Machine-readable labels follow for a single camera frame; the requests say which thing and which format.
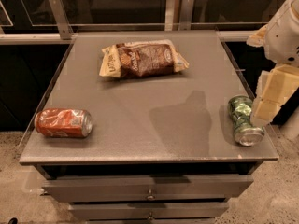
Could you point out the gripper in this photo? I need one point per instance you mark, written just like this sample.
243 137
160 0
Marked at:
282 37

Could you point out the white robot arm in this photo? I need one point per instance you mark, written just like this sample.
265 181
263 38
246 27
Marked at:
280 40

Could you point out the grey top drawer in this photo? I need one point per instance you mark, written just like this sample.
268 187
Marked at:
135 188

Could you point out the grey drawer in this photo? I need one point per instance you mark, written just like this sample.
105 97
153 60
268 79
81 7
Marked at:
126 211
135 188

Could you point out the grey drawer cabinet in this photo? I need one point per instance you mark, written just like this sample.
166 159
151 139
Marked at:
157 126

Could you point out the top drawer metal knob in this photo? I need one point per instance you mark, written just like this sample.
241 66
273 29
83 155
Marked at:
150 196

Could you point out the drawer metal knob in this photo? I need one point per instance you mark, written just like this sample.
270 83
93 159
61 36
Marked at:
151 217
150 196

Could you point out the green soda can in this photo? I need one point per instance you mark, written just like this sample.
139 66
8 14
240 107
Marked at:
239 110

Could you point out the brown chip bag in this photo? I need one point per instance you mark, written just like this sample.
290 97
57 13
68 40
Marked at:
142 59

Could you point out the orange soda can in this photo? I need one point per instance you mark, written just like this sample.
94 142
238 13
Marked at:
63 122

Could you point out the right metal bracket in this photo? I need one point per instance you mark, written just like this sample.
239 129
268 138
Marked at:
178 15

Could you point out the metal bracket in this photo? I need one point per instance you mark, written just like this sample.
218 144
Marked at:
178 15
64 28

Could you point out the left metal bracket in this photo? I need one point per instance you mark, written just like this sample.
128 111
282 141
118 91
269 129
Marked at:
64 28

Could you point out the metal window rail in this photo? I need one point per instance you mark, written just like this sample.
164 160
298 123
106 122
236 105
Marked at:
227 32

